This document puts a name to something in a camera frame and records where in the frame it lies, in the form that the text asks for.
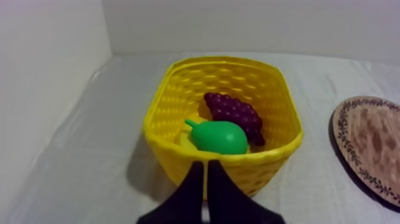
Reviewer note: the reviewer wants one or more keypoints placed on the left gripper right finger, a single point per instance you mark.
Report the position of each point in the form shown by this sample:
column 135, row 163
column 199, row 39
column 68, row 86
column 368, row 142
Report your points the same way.
column 229, row 203

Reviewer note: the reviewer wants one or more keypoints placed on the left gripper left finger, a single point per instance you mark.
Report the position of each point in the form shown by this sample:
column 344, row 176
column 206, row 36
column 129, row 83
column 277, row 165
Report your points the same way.
column 184, row 203

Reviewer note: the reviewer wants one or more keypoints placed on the green toy pear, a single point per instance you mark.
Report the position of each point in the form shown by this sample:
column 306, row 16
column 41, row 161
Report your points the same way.
column 218, row 137

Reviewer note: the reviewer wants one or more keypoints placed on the yellow plastic basket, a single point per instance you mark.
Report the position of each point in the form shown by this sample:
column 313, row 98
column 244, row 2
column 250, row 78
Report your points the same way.
column 175, row 103

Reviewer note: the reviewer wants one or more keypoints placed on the round wooden board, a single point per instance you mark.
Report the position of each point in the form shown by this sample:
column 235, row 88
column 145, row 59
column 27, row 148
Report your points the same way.
column 372, row 140

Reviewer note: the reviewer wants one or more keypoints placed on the purple toy grapes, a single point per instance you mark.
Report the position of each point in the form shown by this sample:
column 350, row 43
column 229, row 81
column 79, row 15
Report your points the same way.
column 236, row 112

